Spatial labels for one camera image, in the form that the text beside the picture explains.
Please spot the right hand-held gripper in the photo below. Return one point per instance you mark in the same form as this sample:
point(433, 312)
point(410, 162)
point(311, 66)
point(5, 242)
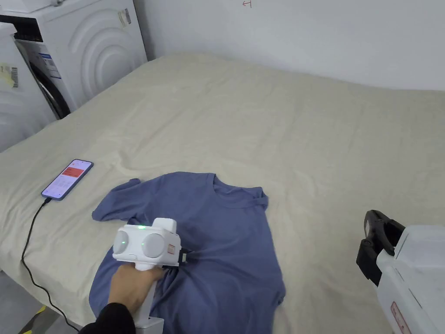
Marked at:
point(413, 278)

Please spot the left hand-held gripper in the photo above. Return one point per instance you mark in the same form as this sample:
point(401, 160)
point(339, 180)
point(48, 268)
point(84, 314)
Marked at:
point(149, 243)

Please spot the blue t-shirt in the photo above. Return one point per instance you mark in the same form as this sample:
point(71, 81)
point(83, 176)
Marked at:
point(226, 243)

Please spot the person's left hand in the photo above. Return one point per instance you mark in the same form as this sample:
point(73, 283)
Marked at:
point(130, 287)

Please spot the smartphone with blue case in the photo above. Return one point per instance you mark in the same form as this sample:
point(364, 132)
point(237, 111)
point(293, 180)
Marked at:
point(67, 179)

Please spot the bed with beige sheet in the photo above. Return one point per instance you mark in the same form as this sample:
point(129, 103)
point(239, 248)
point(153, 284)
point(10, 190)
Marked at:
point(278, 132)

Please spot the white washing machine, dark door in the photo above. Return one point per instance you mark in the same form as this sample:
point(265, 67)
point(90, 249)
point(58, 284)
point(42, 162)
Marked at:
point(94, 52)

